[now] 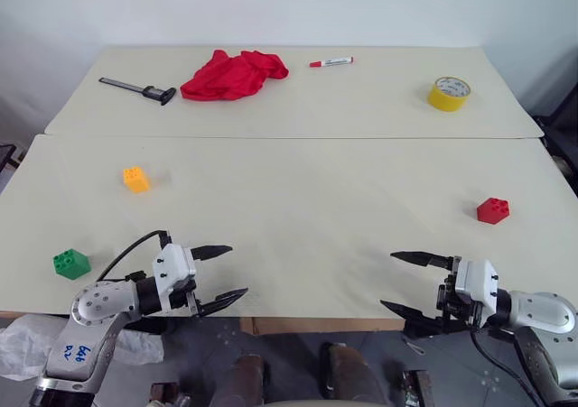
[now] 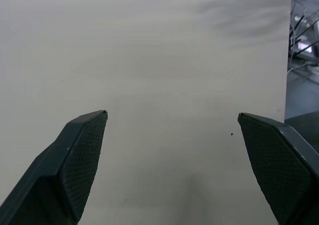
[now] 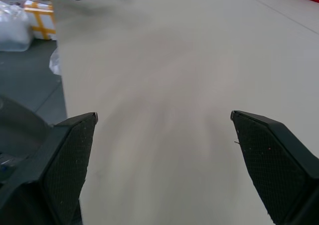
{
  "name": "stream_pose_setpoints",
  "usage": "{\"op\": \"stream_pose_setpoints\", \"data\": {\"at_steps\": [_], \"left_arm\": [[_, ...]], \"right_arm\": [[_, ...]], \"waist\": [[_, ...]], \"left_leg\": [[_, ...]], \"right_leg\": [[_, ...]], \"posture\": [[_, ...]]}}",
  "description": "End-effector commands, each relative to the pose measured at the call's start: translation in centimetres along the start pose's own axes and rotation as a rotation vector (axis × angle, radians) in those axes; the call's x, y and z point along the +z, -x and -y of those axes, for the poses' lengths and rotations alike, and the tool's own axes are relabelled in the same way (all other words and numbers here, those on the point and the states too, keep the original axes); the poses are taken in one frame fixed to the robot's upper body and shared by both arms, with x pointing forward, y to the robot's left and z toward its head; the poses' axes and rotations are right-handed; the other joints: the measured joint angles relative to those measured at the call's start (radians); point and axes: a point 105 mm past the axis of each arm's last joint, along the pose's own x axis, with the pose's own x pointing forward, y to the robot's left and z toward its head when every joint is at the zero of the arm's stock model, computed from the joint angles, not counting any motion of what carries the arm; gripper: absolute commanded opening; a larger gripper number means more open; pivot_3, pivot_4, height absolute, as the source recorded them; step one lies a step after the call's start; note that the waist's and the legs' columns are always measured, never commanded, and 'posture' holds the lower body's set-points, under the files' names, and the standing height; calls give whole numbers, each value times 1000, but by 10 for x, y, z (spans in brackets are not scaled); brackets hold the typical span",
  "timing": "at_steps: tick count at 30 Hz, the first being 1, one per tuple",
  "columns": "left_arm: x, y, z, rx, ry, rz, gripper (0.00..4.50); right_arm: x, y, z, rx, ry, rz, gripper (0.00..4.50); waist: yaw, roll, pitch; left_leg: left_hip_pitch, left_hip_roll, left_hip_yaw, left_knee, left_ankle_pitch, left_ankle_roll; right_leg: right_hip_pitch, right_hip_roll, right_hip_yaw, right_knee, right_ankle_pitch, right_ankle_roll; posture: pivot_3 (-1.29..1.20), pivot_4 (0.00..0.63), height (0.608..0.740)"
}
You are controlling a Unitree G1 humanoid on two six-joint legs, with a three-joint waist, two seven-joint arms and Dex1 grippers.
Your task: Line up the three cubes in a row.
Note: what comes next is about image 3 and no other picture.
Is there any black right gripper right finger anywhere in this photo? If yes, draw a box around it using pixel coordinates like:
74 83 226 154
230 110 319 225

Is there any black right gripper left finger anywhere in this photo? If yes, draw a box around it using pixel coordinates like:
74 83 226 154
0 112 99 225

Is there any yellow and white box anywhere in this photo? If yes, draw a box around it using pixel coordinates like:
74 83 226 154
23 0 57 41

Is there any dark rounded robot body part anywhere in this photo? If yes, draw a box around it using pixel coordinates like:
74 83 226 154
0 94 54 161

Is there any clear plastic bag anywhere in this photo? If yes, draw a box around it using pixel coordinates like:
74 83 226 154
0 0 33 52

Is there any crumpled clear plastic sheet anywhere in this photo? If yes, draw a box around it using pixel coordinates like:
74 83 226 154
48 47 62 76

